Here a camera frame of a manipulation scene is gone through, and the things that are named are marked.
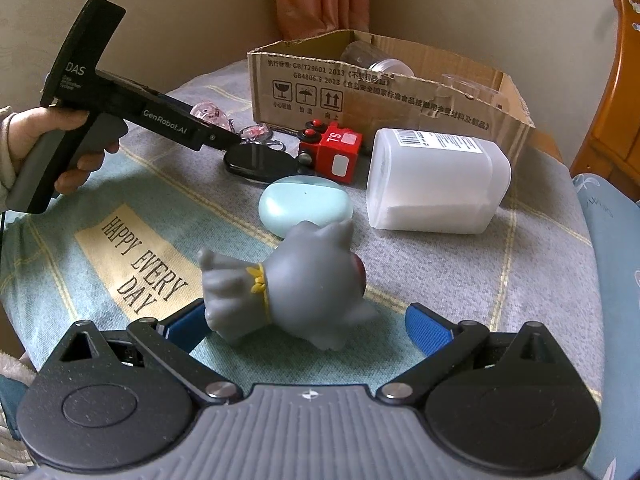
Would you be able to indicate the wooden bedside table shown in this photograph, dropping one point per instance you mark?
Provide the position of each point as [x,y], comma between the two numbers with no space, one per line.
[547,147]

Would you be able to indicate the black car key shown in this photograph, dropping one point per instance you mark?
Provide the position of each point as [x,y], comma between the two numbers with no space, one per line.
[260,162]

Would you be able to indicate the brown cardboard box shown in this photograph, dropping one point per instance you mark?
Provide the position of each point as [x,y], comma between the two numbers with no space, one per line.
[300,90]

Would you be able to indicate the wooden bed headboard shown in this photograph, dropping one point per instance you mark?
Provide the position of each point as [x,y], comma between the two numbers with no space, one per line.
[610,110]

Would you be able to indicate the clear container red label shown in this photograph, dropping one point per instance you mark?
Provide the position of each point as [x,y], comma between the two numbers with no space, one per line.
[470,90]

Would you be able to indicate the blue floral bed sheet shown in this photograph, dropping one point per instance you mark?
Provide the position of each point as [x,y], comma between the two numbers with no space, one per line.
[615,270]

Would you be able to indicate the white plastic container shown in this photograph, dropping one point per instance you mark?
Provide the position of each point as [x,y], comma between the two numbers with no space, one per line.
[435,185]

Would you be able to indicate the pink beige curtain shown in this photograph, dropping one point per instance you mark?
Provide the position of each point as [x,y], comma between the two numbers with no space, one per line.
[325,0]

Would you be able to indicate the person's left forearm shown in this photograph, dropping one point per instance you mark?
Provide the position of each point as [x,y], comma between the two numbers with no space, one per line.
[7,160]

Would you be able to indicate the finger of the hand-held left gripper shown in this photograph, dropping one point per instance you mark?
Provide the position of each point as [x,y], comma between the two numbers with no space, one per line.
[227,139]

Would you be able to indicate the person's left hand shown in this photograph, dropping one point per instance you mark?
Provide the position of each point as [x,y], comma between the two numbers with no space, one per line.
[45,120]

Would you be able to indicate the grey vinyl toy figure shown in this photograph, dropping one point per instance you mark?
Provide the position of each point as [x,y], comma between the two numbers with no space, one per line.
[300,290]

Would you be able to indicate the clear plastic jar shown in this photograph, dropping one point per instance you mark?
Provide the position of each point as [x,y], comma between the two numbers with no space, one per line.
[361,55]

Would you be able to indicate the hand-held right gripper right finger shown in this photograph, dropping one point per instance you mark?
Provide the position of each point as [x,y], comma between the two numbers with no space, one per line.
[425,331]

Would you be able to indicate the mint green oval case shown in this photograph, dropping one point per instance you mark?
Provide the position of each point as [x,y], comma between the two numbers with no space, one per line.
[295,205]

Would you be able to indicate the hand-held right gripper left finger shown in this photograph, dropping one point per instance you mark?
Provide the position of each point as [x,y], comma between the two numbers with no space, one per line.
[184,326]

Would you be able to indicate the red toy train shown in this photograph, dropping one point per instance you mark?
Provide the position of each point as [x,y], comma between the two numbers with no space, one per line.
[335,152]

